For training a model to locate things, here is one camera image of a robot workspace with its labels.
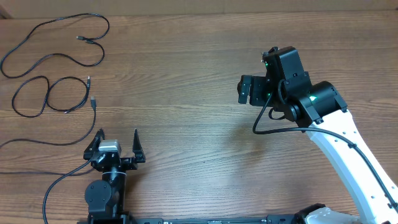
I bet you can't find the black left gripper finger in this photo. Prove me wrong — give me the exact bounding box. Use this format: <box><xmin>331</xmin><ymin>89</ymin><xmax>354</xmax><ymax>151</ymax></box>
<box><xmin>132</xmin><ymin>129</ymin><xmax>146</xmax><ymax>164</ymax></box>
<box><xmin>83</xmin><ymin>129</ymin><xmax>105</xmax><ymax>161</ymax></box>

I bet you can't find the black usb cable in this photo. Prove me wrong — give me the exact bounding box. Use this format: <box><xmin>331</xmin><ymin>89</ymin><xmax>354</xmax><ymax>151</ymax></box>
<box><xmin>0</xmin><ymin>95</ymin><xmax>98</xmax><ymax>177</ymax></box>
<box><xmin>0</xmin><ymin>12</ymin><xmax>111</xmax><ymax>79</ymax></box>
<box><xmin>11</xmin><ymin>75</ymin><xmax>91</xmax><ymax>119</ymax></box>

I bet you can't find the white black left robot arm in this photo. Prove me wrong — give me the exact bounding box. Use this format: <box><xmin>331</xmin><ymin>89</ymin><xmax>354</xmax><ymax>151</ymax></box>
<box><xmin>83</xmin><ymin>129</ymin><xmax>146</xmax><ymax>224</ymax></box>

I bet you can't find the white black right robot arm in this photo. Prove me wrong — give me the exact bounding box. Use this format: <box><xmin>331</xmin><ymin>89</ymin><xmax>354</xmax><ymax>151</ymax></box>
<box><xmin>237</xmin><ymin>46</ymin><xmax>397</xmax><ymax>223</ymax></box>

